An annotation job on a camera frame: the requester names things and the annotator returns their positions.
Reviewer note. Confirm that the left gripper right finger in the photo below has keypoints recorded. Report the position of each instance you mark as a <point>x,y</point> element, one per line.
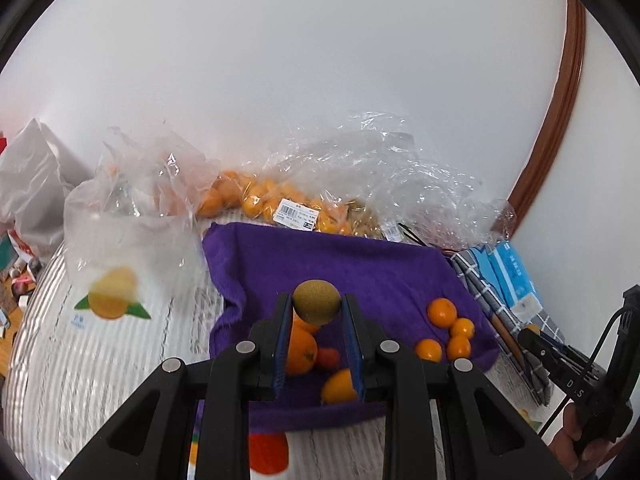
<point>440,414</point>

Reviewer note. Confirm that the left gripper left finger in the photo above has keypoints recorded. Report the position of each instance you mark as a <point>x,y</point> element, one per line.
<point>192,415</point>

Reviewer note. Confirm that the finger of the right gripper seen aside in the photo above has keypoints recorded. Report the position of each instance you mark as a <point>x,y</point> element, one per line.
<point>565,365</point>

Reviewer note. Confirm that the small orange kumquat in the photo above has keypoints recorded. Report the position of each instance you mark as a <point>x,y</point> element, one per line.
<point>429,350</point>
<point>462,327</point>
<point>458,347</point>
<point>442,313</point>

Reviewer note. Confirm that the oval orange fruit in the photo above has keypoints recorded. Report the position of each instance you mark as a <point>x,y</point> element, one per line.
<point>338,389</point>

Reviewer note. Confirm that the orange persimmon with stem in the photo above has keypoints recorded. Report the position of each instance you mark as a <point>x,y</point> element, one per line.
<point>302,352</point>

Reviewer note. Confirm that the small red fruit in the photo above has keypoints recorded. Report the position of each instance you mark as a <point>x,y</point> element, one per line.
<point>328,359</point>

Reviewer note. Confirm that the large orange mandarin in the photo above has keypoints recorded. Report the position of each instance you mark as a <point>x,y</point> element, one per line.
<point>298,322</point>

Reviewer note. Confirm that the olive green round fruit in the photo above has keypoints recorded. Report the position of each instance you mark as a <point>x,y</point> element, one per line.
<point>316,302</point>

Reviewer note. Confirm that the grey checked folded cloth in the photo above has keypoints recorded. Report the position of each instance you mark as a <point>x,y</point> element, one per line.
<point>476,275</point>

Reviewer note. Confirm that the blue tissue pack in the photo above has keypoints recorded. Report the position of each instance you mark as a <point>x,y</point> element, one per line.
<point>517,288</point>

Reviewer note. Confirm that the wooden side table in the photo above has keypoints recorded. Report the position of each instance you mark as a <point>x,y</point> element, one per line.
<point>14,302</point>

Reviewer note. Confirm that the white plastic bag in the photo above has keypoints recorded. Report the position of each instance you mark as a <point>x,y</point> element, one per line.
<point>138,210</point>

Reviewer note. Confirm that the clear bag of oranges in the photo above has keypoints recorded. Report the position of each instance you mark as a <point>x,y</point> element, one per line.
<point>285,201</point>

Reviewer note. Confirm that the crumpled clear plastic bag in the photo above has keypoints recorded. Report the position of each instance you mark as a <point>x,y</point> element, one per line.
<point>370,172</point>

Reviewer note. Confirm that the brown wooden door frame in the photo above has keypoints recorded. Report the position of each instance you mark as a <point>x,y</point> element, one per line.
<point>552,131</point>

